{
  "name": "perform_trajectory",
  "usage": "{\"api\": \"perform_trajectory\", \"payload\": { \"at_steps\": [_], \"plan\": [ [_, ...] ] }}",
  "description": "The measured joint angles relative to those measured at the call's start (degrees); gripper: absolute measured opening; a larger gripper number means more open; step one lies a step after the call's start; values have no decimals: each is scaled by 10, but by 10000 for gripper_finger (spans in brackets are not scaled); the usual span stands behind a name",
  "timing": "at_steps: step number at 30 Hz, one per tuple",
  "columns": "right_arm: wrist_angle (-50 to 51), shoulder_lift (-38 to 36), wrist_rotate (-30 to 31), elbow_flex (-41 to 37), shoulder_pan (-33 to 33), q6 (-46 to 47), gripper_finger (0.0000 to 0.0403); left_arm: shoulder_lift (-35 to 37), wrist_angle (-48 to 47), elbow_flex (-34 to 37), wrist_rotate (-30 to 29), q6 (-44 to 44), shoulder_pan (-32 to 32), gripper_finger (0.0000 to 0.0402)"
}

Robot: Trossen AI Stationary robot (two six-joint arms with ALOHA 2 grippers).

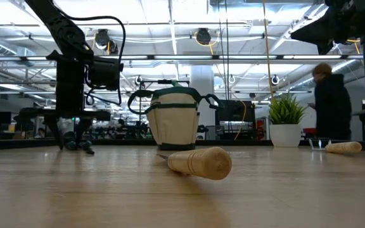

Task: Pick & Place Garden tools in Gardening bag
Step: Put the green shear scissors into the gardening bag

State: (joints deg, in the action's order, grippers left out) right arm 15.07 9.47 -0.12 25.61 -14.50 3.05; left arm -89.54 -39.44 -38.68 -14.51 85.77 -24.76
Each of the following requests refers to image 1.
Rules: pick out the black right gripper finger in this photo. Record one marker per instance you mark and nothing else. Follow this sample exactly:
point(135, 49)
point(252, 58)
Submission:
point(318, 28)
point(325, 47)

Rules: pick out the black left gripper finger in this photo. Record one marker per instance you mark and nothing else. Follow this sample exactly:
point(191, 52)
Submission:
point(55, 126)
point(82, 126)

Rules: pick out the cream green gardening bag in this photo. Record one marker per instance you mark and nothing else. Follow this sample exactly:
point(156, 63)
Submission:
point(173, 123)

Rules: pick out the person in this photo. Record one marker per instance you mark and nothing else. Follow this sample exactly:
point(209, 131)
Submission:
point(331, 104)
point(40, 132)

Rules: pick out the red bin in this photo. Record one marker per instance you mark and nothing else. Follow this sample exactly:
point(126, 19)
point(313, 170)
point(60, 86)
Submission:
point(309, 132)

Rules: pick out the artificial plant in white pot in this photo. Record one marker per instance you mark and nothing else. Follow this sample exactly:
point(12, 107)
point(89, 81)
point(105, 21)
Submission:
point(285, 135)

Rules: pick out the black equipment cart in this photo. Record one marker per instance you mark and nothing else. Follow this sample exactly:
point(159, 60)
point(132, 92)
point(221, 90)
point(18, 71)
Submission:
point(233, 111)

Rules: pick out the white building column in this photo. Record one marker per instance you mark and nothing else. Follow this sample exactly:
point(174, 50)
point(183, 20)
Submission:
point(203, 79)

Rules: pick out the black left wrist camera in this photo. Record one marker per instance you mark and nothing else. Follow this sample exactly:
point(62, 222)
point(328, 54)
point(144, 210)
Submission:
point(105, 74)

